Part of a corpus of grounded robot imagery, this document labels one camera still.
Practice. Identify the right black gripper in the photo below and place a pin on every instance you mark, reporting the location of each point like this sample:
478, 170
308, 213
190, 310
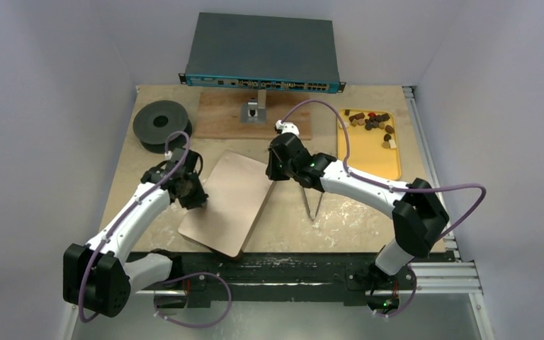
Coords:
275, 166

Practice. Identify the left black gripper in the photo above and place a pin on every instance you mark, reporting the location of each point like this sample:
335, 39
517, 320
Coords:
198, 199

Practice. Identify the metal tweezers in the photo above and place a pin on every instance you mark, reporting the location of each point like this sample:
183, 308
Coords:
312, 208

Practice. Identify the brown box lid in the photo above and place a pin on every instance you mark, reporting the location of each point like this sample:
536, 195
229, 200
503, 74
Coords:
238, 190

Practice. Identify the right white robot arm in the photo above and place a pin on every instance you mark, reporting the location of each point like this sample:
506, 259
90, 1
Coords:
418, 215

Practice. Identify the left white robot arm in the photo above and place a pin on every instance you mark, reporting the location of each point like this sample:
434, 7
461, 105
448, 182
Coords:
98, 275

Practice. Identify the dark square chocolate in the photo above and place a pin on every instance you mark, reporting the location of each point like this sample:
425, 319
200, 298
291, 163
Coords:
358, 116

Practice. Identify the black filament spool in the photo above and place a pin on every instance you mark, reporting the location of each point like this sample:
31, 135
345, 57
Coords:
156, 121

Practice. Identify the wooden board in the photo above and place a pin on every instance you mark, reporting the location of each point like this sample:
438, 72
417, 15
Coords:
222, 114

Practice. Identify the yellow plastic tray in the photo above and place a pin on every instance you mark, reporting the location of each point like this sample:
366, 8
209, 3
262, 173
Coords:
370, 144

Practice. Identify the metal switch stand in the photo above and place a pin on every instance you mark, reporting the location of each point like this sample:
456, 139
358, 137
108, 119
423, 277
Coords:
254, 110

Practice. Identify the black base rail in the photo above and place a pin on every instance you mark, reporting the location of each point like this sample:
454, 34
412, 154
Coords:
349, 278

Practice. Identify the blue network switch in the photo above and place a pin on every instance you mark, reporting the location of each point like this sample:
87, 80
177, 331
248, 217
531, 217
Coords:
263, 52

